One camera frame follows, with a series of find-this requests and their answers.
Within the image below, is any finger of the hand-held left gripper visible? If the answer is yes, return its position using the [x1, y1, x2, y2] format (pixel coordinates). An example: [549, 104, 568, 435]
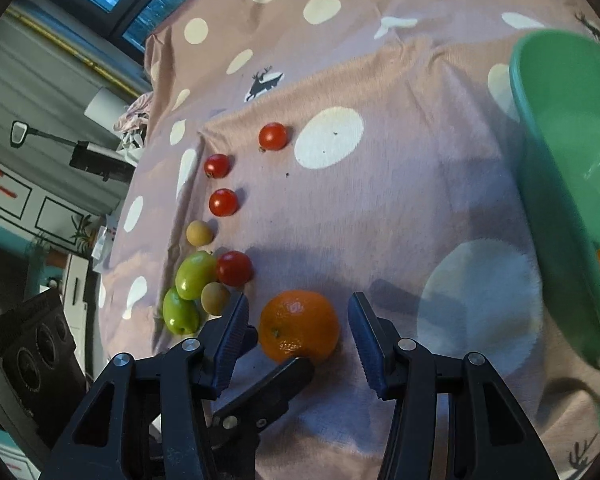
[211, 357, 315, 441]

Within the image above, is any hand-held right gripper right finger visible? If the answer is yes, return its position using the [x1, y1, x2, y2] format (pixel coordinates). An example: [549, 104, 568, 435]
[348, 291, 561, 480]

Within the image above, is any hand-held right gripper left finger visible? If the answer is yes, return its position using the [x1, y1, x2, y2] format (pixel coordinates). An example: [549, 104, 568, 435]
[40, 292, 258, 480]

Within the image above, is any tan longan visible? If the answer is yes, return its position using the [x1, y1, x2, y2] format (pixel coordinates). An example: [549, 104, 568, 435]
[186, 220, 214, 247]
[200, 282, 231, 316]

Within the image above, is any green jujube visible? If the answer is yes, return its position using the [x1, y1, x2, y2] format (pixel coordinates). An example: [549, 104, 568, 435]
[175, 251, 219, 302]
[162, 287, 201, 336]

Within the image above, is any green plastic basin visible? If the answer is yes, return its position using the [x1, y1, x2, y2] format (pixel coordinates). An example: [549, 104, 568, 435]
[509, 29, 600, 433]

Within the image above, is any red cherry tomato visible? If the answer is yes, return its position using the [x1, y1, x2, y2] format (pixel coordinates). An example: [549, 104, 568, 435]
[203, 153, 231, 179]
[216, 251, 254, 287]
[208, 188, 240, 217]
[258, 122, 288, 153]

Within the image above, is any pink polka dot blanket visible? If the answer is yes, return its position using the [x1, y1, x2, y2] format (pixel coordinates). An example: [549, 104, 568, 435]
[97, 0, 600, 480]

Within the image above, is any black device with round dials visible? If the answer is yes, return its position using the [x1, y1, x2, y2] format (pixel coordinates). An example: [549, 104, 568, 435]
[0, 287, 88, 448]

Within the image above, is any black stick vacuum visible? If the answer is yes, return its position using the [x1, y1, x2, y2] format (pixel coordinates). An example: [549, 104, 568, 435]
[10, 120, 136, 183]

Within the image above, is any crumpled cloth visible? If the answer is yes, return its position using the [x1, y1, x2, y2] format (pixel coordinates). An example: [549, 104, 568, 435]
[112, 92, 155, 153]

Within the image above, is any white roll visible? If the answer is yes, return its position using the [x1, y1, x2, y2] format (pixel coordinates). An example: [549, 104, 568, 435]
[84, 87, 131, 131]

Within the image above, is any yellow pipe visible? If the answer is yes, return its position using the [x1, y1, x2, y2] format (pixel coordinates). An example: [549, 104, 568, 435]
[10, 7, 148, 98]

